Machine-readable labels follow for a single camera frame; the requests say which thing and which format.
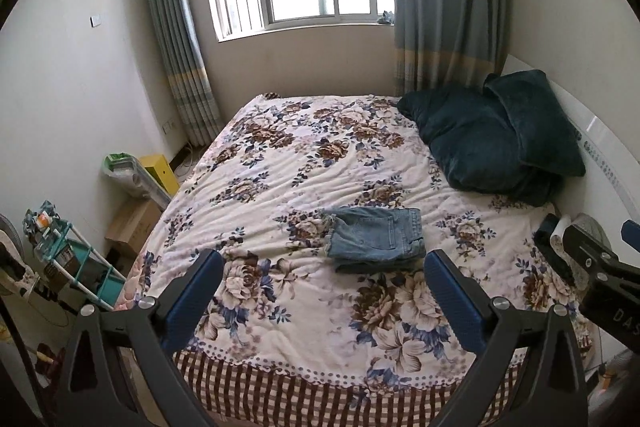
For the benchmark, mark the small cloth on windowsill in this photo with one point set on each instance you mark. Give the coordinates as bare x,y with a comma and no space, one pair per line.
386,18

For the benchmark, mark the yellow box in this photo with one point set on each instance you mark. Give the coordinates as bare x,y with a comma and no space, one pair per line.
160,172

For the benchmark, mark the cardboard box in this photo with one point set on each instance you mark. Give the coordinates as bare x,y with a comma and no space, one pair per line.
132,224

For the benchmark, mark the floral blanket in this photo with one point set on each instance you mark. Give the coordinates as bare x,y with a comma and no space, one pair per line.
310,157

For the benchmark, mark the dark teal pillow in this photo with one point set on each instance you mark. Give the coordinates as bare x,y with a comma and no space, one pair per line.
540,122
465,137

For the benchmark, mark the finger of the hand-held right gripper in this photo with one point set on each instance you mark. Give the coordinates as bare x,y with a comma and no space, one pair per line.
582,244
631,234

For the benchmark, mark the blue denim pants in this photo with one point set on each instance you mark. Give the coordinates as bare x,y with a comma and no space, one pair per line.
375,237

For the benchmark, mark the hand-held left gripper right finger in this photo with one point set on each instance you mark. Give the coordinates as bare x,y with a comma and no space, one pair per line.
455,302

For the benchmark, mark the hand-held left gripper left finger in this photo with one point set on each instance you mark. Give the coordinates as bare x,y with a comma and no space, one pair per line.
192,297

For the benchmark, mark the teal storage rack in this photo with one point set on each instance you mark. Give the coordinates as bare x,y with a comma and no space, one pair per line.
70,257

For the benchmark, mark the clear plastic bag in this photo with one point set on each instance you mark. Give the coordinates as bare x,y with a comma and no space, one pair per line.
127,179

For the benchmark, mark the white wall switch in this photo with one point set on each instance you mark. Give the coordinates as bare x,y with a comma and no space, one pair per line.
96,20

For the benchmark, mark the brown checked bed sheet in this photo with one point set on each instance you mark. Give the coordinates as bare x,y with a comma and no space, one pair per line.
300,402

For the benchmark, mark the white headboard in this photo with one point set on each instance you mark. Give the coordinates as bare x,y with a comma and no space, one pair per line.
595,132

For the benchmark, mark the wall socket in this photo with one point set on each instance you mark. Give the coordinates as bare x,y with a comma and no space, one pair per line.
168,125

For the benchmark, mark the black and white device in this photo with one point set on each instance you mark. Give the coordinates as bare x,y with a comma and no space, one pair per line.
547,244

